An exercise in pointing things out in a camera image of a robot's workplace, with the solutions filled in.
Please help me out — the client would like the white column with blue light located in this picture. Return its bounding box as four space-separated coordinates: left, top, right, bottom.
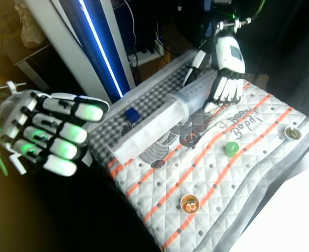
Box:
23 0 136 104

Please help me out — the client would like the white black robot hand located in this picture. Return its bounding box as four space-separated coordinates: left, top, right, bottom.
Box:
0 89 111 177
183 34 247 113

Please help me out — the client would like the beige bag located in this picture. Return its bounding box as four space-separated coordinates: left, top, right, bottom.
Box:
14 0 47 48

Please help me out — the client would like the toy bowl of green food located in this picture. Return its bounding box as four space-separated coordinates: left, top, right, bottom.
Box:
284 125 302 141

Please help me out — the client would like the toy bowl of egg ramen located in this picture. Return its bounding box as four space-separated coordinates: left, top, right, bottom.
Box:
180 194 200 215

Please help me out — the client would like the blue toy cube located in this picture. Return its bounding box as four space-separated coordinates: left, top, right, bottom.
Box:
124 107 141 123

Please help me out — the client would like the green toy cylinder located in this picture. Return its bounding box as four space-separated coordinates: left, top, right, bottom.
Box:
224 141 240 158

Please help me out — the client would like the grey quilt with bear print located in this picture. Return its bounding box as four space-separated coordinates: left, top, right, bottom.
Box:
87 49 309 252

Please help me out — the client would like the large clear plastic syringe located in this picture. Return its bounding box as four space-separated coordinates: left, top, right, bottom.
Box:
113 71 225 165

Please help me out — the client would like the white power strip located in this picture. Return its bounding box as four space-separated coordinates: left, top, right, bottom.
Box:
127 38 166 68

